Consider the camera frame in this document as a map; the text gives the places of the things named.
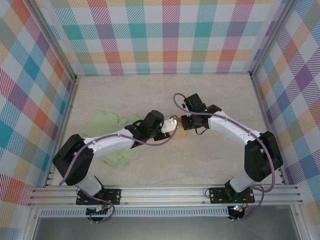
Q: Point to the orange paper box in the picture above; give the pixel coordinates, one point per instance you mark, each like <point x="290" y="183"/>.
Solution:
<point x="181" y="133"/>

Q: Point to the aluminium frame post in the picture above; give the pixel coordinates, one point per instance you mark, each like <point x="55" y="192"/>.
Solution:
<point x="53" y="42"/>
<point x="271" y="37"/>

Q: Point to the small circuit board with light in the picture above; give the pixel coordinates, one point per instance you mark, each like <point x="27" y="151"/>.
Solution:
<point x="237" y="209"/>

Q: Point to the green paper box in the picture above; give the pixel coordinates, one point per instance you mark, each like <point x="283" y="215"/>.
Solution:
<point x="100" y="122"/>

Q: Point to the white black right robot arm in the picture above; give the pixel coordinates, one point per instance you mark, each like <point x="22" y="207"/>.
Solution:
<point x="262" y="155"/>

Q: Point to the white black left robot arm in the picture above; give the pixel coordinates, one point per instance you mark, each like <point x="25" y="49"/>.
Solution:
<point x="72" y="160"/>

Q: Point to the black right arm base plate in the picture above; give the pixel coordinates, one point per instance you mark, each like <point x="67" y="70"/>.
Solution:
<point x="217" y="195"/>

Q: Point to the aluminium mounting rail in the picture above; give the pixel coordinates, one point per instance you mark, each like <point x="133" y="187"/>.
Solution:
<point x="162" y="193"/>

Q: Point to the aluminium side rail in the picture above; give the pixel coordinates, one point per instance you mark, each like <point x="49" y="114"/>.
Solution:
<point x="65" y="120"/>
<point x="263" y="120"/>

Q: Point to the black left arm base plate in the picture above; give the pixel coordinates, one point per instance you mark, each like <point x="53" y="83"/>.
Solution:
<point x="113" y="196"/>

